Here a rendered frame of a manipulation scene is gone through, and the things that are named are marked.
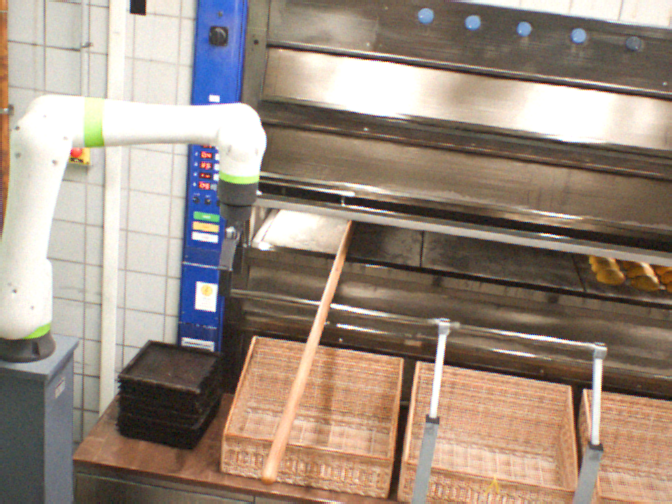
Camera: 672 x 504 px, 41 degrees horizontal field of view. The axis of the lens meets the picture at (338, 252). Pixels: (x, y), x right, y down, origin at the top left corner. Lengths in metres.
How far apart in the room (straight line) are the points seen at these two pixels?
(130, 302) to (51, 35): 0.98
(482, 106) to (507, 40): 0.22
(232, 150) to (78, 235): 1.44
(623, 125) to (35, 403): 1.95
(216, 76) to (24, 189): 1.16
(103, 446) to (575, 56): 1.99
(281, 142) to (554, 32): 0.95
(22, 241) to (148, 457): 1.22
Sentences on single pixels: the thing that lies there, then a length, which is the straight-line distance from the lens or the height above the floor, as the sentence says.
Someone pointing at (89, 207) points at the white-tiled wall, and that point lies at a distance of 3.33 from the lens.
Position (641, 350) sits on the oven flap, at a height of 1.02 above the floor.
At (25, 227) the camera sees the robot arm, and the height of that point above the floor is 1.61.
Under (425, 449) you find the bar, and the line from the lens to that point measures 2.77.
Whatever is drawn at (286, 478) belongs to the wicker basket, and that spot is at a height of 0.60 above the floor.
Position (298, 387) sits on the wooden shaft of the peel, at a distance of 2.28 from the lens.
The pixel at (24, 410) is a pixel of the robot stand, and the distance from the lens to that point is 2.40.
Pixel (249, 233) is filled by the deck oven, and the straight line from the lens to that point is 3.18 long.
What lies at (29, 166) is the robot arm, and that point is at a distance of 2.01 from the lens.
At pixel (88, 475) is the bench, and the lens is 3.13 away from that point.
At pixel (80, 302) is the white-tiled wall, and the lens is 3.48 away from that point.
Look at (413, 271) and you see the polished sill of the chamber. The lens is 3.16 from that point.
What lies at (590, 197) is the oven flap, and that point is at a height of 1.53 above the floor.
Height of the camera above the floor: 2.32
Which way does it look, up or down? 21 degrees down
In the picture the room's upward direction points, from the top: 7 degrees clockwise
